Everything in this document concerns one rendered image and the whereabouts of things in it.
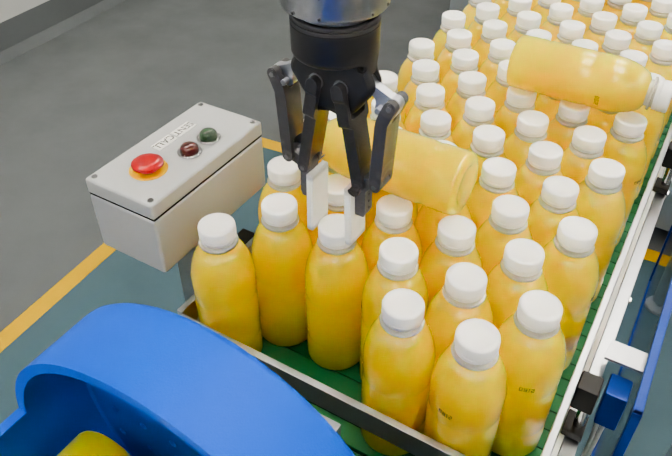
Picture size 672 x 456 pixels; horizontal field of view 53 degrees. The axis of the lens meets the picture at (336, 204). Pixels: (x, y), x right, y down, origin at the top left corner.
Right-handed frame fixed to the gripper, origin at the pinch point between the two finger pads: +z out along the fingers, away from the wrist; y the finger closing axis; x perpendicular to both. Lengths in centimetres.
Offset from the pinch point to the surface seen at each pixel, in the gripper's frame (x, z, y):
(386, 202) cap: 6.1, 2.9, 2.6
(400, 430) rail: -10.4, 14.8, 13.6
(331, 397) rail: -10.5, 15.1, 6.0
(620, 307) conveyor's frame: 25.6, 23.1, 27.4
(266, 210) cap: -1.8, 2.8, -7.5
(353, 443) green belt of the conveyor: -9.6, 22.7, 8.1
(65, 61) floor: 145, 112, -250
